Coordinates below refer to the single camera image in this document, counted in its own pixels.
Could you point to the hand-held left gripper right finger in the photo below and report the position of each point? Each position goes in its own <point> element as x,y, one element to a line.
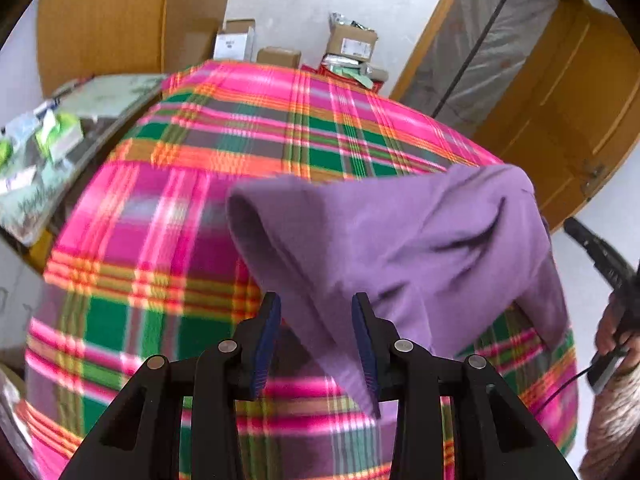
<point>364,347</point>

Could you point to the person's right hand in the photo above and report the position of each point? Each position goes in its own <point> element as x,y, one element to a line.
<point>612,325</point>

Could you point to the grey plastic bags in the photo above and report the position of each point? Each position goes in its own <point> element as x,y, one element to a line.
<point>345,20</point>

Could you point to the plastic-covered doorway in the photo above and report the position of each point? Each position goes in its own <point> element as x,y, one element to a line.
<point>475,35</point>

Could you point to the small brown cardboard box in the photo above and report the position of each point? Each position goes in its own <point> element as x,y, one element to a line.
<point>277,56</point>

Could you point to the person's right forearm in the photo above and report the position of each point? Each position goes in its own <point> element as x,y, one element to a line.
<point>612,425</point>

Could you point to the green and red packets pile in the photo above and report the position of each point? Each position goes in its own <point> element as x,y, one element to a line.
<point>309,70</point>

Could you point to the green plastic packet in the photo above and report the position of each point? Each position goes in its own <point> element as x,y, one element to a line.
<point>345,67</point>

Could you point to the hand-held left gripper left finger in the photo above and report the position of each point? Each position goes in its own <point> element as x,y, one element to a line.
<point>265,347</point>

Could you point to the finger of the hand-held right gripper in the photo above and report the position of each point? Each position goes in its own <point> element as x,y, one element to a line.
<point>600,255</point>

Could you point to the wooden door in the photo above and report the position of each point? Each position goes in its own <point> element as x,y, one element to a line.
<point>565,100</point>

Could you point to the green tissue pack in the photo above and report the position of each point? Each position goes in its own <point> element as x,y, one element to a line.
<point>59,135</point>
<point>5,155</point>

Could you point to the purple fleece cloth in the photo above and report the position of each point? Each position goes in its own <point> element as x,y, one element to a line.
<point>375,240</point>

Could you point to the wooden wardrobe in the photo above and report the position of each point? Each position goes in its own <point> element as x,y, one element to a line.
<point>100,20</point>

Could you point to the pink plaid bed sheet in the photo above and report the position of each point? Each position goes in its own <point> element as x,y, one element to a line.
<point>200,210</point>

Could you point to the brown labelled cardboard box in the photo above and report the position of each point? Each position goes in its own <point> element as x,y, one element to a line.
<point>350,42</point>

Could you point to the white cardboard box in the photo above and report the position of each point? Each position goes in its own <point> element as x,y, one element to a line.
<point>234,40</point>

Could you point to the bedside table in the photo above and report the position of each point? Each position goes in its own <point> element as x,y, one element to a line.
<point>115,95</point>

